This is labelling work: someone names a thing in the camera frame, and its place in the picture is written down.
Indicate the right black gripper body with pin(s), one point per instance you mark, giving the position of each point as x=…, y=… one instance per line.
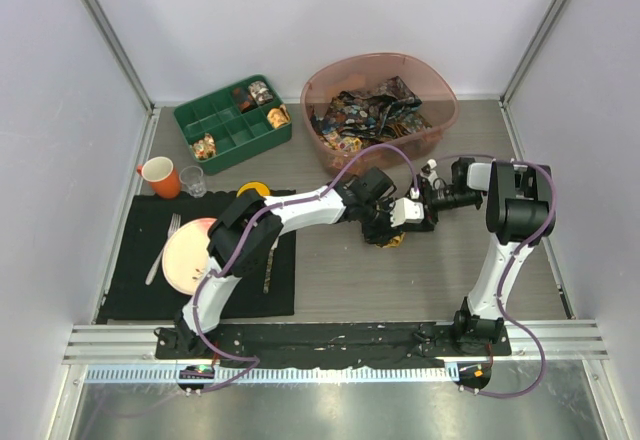
x=432, y=204

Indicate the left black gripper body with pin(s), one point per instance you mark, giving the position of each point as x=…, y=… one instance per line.
x=376, y=222

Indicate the yellow beetle print tie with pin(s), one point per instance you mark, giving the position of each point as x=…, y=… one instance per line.
x=392, y=242

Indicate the green compartment tray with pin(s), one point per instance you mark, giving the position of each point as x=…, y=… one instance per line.
x=238, y=136

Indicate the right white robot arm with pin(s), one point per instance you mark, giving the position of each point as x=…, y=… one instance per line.
x=520, y=210

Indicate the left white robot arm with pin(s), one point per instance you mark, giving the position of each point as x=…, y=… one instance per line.
x=242, y=237

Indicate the dark floral tie pile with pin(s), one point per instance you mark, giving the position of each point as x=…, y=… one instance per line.
x=357, y=119

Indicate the yellow cup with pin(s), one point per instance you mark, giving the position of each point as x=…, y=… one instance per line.
x=256, y=186

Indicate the pink translucent plastic bin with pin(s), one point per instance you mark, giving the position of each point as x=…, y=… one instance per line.
x=439, y=103

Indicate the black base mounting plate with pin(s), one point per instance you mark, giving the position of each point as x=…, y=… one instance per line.
x=327, y=346

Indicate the orange cream rolled tie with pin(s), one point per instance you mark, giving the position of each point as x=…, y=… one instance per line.
x=278, y=117

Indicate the black white rolled tie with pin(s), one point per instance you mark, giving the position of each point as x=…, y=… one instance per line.
x=260, y=92

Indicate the dark red rolled tie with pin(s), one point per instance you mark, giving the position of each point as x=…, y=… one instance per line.
x=243, y=100

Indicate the red white rolled tie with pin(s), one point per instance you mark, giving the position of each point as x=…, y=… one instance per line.
x=204, y=148

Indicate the clear shot glass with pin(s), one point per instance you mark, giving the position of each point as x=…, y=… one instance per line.
x=192, y=178

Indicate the pink cream plate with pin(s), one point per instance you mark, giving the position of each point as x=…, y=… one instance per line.
x=185, y=255

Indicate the silver fork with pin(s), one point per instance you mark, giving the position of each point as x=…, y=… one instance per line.
x=174, y=225

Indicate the orange mug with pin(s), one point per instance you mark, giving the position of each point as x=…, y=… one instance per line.
x=162, y=176

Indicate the black cloth placemat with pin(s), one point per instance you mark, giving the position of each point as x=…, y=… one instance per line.
x=130, y=299

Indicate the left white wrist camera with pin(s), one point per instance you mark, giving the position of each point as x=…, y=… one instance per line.
x=408, y=209

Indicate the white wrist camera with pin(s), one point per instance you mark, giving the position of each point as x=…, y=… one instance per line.
x=429, y=176
x=408, y=209

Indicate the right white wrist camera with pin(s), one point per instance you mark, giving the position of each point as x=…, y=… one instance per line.
x=429, y=176

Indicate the patterned handle knife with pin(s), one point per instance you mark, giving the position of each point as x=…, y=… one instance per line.
x=269, y=267

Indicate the aluminium frame rail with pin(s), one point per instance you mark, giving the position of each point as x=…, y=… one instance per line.
x=135, y=343

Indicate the white slotted cable duct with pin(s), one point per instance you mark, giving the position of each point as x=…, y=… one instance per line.
x=188, y=374

